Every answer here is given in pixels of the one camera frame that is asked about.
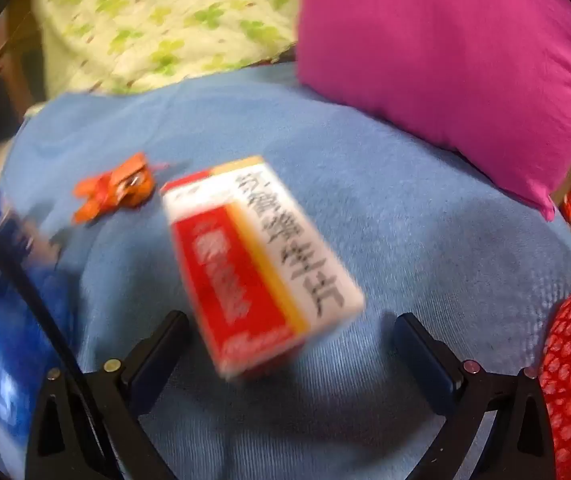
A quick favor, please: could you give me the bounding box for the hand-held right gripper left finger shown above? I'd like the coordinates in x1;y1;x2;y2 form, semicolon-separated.
25;310;191;480

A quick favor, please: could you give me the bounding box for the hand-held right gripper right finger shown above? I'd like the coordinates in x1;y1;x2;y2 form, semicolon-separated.
394;312;559;480

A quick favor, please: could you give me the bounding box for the red and white medicine box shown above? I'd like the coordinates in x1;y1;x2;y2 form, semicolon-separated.
159;156;366;380

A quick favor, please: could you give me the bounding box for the blue plastic bag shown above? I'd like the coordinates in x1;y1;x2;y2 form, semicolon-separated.
0;260;83;466

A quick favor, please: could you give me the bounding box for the orange wrapper bundle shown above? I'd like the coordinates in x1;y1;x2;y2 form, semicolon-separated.
71;152;171;225

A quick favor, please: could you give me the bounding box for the light blue towel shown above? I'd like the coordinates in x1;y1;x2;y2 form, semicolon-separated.
0;62;571;480

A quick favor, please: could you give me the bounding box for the magenta pillow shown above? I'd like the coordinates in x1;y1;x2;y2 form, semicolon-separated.
296;0;571;221

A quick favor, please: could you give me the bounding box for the wooden cabinet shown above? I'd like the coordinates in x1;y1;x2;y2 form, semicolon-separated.
0;7;48;121

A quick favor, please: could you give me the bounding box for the green floral quilt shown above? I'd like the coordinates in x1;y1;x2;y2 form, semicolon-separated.
31;0;306;96

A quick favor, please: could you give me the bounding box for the black cable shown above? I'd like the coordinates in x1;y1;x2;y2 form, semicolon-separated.
0;217;116;441

